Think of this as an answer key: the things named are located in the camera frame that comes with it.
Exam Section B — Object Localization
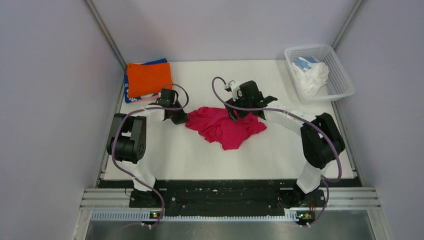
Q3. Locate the orange folded t-shirt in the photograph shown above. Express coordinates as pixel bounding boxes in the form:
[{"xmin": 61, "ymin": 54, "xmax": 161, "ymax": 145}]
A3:
[{"xmin": 126, "ymin": 63, "xmax": 173, "ymax": 98}]

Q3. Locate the blue folded t-shirt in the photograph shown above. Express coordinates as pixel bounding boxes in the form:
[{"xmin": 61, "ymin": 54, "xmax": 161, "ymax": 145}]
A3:
[{"xmin": 124, "ymin": 58, "xmax": 168, "ymax": 104}]

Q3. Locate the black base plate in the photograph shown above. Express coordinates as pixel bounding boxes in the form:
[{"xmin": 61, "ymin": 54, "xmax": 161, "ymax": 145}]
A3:
[{"xmin": 98, "ymin": 179, "xmax": 359, "ymax": 220}]

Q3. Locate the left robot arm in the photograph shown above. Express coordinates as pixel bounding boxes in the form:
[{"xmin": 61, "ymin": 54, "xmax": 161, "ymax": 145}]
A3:
[{"xmin": 106, "ymin": 88, "xmax": 188, "ymax": 208}]

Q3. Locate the aluminium rail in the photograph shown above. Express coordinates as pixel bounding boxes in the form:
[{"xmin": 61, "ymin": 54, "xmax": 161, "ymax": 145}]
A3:
[{"xmin": 79, "ymin": 187, "xmax": 381, "ymax": 211}]

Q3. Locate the white plastic basket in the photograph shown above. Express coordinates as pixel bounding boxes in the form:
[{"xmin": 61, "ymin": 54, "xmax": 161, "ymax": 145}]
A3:
[{"xmin": 283, "ymin": 44, "xmax": 355, "ymax": 104}]

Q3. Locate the white crumpled t-shirt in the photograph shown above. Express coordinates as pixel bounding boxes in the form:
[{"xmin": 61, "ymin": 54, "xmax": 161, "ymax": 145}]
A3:
[{"xmin": 291, "ymin": 60, "xmax": 330, "ymax": 97}]

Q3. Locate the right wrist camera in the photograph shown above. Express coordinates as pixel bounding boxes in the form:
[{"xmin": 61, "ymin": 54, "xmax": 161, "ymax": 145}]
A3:
[{"xmin": 224, "ymin": 80, "xmax": 243, "ymax": 102}]

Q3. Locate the light blue cloth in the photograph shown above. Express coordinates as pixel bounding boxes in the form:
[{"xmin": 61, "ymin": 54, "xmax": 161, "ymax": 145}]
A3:
[{"xmin": 292, "ymin": 56, "xmax": 321, "ymax": 72}]

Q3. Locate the light pink folded t-shirt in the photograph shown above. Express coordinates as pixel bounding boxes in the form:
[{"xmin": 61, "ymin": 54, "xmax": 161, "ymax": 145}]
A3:
[{"xmin": 136, "ymin": 93, "xmax": 160, "ymax": 102}]

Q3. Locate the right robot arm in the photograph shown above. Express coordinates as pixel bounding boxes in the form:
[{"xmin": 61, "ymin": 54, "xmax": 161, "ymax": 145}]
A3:
[{"xmin": 225, "ymin": 80, "xmax": 346, "ymax": 208}]

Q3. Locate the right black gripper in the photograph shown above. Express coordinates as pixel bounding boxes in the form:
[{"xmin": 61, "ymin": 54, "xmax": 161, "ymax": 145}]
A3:
[{"xmin": 224, "ymin": 91, "xmax": 252, "ymax": 123}]

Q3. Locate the white cable duct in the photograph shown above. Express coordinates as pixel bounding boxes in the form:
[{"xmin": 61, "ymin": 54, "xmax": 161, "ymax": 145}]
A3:
[{"xmin": 91, "ymin": 210, "xmax": 299, "ymax": 223}]

